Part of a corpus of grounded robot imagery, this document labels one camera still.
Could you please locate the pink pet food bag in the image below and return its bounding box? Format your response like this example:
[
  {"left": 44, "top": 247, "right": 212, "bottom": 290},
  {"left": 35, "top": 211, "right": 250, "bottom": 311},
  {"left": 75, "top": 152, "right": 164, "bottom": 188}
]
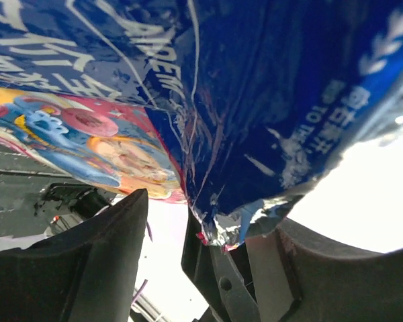
[{"left": 0, "top": 1, "right": 403, "bottom": 251}]

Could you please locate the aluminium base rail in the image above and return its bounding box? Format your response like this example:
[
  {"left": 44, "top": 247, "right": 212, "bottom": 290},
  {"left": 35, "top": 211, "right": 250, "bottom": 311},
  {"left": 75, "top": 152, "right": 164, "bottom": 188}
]
[{"left": 0, "top": 145, "right": 116, "bottom": 238}]

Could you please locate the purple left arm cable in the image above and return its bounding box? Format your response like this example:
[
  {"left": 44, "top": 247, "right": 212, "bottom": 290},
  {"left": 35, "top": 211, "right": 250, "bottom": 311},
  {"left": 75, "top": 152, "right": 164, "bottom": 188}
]
[{"left": 130, "top": 219, "right": 155, "bottom": 308}]

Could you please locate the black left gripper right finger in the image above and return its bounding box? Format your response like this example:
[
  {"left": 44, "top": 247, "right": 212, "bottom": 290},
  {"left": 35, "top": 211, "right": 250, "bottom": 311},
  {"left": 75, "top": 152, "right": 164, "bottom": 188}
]
[{"left": 181, "top": 215, "right": 403, "bottom": 321}]

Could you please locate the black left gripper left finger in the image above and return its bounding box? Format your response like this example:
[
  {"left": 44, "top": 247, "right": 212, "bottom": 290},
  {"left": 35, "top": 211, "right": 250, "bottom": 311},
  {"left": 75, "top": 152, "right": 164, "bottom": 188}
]
[{"left": 0, "top": 189, "right": 148, "bottom": 321}]

